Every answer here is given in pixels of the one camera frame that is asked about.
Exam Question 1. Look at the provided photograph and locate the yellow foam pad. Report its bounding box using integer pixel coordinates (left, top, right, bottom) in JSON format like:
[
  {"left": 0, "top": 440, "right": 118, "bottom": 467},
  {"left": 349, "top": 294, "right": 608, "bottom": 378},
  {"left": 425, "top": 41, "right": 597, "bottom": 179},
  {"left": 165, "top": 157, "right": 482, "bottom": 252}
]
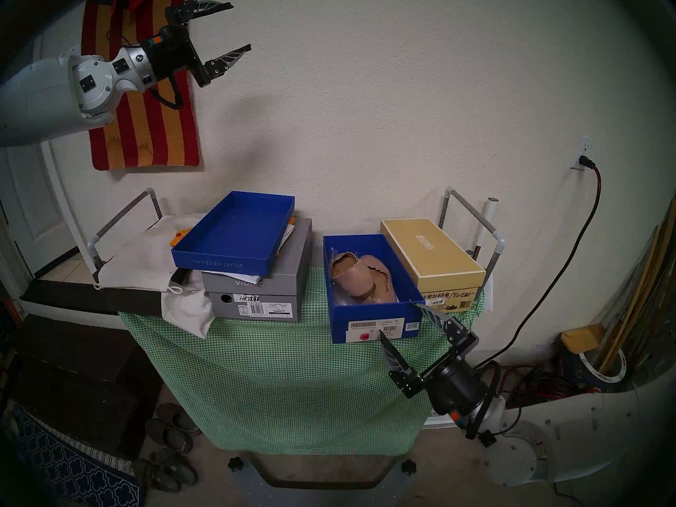
[{"left": 561, "top": 324, "right": 605, "bottom": 353}]

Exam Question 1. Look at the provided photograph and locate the blue patterned rug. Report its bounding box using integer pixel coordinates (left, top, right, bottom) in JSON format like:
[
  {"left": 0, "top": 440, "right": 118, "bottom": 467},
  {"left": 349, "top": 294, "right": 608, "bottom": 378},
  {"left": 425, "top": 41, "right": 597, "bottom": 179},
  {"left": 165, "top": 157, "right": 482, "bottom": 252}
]
[{"left": 11, "top": 403, "right": 146, "bottom": 507}]

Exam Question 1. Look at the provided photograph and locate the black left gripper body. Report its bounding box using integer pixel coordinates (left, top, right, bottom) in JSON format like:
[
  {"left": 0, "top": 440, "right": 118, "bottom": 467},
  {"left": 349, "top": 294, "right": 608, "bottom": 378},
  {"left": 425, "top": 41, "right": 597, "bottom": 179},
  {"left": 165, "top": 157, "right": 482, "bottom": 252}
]
[{"left": 145, "top": 24, "right": 204, "bottom": 84}]

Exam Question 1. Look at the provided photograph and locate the black left gripper strap loop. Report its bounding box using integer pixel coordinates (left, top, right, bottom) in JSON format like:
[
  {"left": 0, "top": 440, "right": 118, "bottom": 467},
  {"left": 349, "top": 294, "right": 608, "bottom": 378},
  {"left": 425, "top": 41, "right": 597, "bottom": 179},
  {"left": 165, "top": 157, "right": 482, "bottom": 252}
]
[{"left": 147, "top": 74, "right": 185, "bottom": 111}]

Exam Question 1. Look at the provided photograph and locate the blue shoe box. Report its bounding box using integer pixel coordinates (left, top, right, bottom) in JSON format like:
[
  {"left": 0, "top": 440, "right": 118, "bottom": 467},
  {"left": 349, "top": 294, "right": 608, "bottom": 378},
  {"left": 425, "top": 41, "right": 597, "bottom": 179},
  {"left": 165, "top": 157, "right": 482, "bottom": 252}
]
[{"left": 323, "top": 234, "right": 425, "bottom": 344}]

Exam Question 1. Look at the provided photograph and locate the blue shoe box lid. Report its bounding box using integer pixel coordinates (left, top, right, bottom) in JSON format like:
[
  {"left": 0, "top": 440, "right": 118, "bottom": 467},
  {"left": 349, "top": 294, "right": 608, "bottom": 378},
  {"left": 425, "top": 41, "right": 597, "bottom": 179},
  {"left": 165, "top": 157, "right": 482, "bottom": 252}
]
[{"left": 171, "top": 191, "right": 295, "bottom": 278}]

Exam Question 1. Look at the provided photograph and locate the grey Vionic shoe box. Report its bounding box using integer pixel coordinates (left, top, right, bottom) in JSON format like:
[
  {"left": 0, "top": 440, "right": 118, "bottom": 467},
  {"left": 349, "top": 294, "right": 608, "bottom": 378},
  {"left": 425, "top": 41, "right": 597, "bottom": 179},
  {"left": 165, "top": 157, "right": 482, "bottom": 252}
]
[{"left": 202, "top": 218, "right": 313, "bottom": 323}]

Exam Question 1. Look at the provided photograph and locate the white wall outlet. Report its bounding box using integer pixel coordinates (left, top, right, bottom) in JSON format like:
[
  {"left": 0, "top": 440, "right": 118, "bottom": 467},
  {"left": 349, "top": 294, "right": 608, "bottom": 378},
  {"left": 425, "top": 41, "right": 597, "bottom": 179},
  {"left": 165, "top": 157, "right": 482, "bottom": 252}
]
[{"left": 570, "top": 135, "right": 596, "bottom": 171}]

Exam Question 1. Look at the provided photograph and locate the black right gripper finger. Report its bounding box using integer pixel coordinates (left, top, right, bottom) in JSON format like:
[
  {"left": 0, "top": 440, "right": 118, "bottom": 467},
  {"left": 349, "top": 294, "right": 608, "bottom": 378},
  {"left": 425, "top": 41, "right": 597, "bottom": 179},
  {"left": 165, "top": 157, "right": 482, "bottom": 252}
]
[
  {"left": 379, "top": 330, "right": 425, "bottom": 399},
  {"left": 411, "top": 301, "right": 480, "bottom": 361}
]

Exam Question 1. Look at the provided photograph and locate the white room door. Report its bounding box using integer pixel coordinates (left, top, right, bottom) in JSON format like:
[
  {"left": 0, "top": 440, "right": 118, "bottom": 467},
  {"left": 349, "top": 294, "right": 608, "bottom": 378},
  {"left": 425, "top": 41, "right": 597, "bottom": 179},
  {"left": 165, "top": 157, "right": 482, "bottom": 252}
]
[{"left": 0, "top": 142, "right": 101, "bottom": 282}]

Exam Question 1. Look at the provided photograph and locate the grey cart base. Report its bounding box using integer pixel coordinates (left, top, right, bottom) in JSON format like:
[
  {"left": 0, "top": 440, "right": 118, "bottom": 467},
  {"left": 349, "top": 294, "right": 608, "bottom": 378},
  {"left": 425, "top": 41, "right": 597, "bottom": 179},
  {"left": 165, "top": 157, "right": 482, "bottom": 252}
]
[{"left": 228, "top": 453, "right": 419, "bottom": 507}]

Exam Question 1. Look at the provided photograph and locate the dark brown clog shoe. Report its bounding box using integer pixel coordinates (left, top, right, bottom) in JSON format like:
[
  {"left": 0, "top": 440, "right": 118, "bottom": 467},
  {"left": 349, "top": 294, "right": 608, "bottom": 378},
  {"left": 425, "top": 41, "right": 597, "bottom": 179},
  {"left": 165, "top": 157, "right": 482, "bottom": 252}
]
[
  {"left": 156, "top": 403, "right": 202, "bottom": 437},
  {"left": 145, "top": 418, "right": 194, "bottom": 455}
]

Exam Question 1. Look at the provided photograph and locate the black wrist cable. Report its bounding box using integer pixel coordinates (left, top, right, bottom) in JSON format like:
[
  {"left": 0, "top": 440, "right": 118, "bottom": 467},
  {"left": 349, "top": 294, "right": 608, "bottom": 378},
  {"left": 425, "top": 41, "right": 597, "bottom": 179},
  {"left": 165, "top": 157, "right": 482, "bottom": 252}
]
[
  {"left": 106, "top": 28, "right": 139, "bottom": 50},
  {"left": 486, "top": 406, "right": 524, "bottom": 438}
]

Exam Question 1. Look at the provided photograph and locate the black right gripper strap loop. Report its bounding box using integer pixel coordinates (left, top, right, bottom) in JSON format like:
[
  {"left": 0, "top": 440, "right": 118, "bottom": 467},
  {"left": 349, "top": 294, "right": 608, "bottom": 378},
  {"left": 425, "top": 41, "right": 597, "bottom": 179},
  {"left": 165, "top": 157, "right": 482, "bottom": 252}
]
[{"left": 465, "top": 361, "right": 502, "bottom": 440}]

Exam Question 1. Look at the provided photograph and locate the red yellow striped flag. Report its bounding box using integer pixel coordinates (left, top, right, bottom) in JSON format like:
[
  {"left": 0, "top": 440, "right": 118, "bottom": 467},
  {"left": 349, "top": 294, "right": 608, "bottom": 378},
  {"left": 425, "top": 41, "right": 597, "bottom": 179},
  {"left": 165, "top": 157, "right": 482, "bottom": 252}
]
[{"left": 81, "top": 0, "right": 201, "bottom": 171}]

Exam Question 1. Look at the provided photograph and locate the wall outlet power cable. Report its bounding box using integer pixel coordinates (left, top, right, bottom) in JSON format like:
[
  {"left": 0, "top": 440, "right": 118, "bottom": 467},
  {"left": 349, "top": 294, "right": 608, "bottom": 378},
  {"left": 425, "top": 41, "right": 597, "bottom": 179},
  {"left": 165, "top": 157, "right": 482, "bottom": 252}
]
[{"left": 473, "top": 155, "right": 603, "bottom": 370}]

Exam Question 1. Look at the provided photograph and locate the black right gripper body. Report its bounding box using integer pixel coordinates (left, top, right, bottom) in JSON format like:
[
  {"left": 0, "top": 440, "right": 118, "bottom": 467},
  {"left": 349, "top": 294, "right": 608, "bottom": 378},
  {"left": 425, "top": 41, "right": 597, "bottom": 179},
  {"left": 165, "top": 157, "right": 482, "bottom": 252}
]
[{"left": 422, "top": 355, "right": 494, "bottom": 422}]

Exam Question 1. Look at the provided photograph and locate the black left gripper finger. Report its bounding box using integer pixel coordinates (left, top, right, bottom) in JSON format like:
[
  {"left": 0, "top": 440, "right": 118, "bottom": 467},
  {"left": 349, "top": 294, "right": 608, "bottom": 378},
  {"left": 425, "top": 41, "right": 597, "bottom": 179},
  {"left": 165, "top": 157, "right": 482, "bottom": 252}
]
[
  {"left": 165, "top": 1, "right": 234, "bottom": 27},
  {"left": 191, "top": 44, "right": 252, "bottom": 88}
]

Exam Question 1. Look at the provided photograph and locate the dark brown sandal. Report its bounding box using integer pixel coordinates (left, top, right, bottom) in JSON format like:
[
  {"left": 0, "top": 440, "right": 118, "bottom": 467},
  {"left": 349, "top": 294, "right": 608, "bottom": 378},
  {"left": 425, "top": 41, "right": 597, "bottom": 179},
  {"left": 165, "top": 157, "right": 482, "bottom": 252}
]
[
  {"left": 132, "top": 457, "right": 183, "bottom": 494},
  {"left": 151, "top": 449, "right": 199, "bottom": 486}
]

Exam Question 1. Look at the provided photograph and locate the white plastic pipe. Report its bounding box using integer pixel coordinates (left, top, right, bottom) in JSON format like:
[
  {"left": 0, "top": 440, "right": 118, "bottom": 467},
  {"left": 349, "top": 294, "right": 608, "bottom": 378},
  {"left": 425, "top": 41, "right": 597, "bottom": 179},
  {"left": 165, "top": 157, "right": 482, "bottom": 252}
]
[{"left": 472, "top": 197, "right": 500, "bottom": 261}]

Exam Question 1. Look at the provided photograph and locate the green checkered tablecloth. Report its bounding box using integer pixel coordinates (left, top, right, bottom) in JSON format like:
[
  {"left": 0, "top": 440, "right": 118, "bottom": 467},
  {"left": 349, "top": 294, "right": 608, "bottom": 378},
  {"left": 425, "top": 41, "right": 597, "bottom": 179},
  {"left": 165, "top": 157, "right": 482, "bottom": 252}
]
[{"left": 120, "top": 266, "right": 484, "bottom": 456}]

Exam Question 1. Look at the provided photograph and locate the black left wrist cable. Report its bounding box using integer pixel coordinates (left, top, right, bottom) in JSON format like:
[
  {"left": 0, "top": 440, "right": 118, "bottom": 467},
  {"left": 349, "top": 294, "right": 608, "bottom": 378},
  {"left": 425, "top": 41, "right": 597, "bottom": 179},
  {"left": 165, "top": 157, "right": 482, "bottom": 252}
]
[{"left": 106, "top": 28, "right": 139, "bottom": 50}]

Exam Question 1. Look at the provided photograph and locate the beige scalloped shoe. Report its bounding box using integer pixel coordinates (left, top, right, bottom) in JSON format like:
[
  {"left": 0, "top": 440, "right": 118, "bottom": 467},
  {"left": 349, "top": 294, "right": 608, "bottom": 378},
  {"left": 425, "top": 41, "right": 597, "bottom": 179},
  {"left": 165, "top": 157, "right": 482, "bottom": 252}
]
[
  {"left": 330, "top": 252, "right": 377, "bottom": 301},
  {"left": 364, "top": 254, "right": 398, "bottom": 304}
]

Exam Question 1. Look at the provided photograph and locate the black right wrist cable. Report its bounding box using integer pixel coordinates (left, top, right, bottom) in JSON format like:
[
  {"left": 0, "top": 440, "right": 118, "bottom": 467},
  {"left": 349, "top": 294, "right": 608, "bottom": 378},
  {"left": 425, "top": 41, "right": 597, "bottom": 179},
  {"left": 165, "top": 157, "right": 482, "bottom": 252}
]
[{"left": 486, "top": 406, "right": 524, "bottom": 438}]

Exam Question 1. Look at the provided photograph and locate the black gripper strap loop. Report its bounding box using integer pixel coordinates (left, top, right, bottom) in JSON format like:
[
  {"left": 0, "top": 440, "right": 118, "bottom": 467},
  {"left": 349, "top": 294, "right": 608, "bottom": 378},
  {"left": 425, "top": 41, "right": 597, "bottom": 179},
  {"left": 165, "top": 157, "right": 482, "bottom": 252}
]
[
  {"left": 147, "top": 74, "right": 185, "bottom": 111},
  {"left": 465, "top": 361, "right": 502, "bottom": 440}
]

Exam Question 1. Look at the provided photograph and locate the gold shoe box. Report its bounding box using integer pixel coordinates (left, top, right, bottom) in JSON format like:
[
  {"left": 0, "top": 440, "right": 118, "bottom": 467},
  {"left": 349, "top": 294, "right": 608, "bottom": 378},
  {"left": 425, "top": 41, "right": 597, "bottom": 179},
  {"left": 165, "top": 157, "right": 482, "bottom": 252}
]
[{"left": 380, "top": 219, "right": 486, "bottom": 314}]

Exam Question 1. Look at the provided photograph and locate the blue bucket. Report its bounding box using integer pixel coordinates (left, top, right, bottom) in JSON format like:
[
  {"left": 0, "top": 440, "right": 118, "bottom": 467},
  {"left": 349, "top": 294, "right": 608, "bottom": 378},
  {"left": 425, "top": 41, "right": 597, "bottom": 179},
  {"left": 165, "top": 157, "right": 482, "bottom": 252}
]
[{"left": 559, "top": 353, "right": 629, "bottom": 393}]

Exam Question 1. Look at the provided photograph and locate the white plastic ring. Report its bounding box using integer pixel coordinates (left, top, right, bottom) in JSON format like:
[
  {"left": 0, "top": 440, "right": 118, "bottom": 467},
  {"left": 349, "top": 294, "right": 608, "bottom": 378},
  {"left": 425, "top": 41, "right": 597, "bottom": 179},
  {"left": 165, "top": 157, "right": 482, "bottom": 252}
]
[{"left": 579, "top": 348, "right": 627, "bottom": 384}]

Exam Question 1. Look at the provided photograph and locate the red extension cord reel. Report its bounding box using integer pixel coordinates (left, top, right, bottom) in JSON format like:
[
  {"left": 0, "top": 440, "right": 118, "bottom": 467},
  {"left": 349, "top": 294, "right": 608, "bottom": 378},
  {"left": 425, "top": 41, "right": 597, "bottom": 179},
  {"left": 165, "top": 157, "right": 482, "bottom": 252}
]
[{"left": 496, "top": 364, "right": 603, "bottom": 409}]

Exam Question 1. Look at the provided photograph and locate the wooden tool handles bundle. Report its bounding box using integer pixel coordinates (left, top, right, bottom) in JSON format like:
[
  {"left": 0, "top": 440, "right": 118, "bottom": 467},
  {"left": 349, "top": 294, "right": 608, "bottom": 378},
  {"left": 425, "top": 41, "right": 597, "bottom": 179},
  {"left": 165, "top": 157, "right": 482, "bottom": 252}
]
[{"left": 597, "top": 194, "right": 676, "bottom": 374}]

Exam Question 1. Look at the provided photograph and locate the white cloth dust bag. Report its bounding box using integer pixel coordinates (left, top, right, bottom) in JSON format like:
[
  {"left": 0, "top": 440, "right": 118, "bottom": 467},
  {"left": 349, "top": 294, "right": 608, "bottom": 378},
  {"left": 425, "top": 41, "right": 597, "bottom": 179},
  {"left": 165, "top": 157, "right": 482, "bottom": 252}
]
[{"left": 93, "top": 213, "right": 216, "bottom": 339}]

